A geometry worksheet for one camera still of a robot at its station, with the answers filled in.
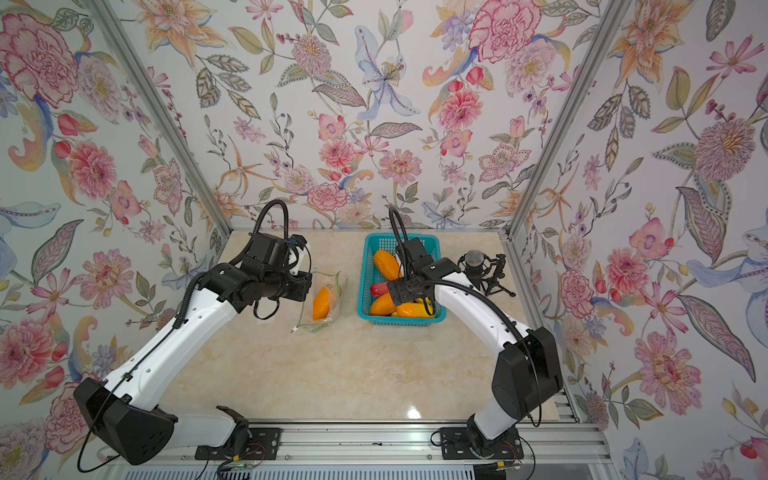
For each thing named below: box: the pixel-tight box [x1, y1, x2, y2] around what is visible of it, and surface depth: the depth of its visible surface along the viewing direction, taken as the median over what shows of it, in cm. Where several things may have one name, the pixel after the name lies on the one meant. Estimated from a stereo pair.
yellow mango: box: [395, 297, 435, 318], surface depth 90 cm
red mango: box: [370, 282, 389, 298], surface depth 100 cm
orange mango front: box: [370, 293, 397, 315], surface depth 95 cm
